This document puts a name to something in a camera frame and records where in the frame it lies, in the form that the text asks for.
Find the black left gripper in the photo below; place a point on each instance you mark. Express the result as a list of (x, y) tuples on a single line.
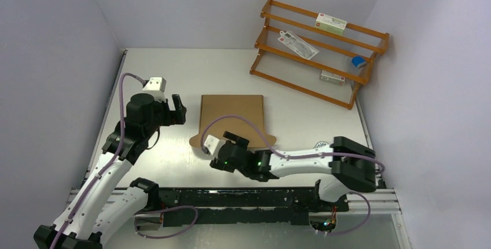
[(176, 117)]

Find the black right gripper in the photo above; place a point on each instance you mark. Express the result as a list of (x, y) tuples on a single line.
[(240, 142)]

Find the brown cardboard box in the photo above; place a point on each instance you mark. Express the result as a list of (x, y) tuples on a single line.
[(242, 115)]

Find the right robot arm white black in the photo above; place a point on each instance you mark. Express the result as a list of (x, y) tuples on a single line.
[(345, 164)]

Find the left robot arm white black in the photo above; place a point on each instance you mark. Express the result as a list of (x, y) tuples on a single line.
[(87, 222)]

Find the small white box lower shelf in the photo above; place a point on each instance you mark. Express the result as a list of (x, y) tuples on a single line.
[(332, 78)]

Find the green white small box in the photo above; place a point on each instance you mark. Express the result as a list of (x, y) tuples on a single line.
[(330, 24)]

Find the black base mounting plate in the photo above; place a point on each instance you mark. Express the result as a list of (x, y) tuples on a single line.
[(241, 205)]

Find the orange wooden shelf rack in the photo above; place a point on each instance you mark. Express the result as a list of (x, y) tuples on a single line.
[(277, 63)]

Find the clear plastic packaged item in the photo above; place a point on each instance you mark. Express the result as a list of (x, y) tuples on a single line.
[(297, 45)]

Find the blue white eraser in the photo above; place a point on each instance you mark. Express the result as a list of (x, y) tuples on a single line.
[(358, 62)]

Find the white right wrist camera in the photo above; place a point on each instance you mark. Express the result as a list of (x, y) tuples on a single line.
[(212, 145)]

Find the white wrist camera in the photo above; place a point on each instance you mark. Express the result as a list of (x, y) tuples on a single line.
[(155, 86), (212, 145)]

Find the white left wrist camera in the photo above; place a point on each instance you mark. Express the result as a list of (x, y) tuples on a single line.
[(155, 86)]

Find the aluminium frame rails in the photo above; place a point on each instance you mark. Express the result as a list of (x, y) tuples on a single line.
[(381, 202)]

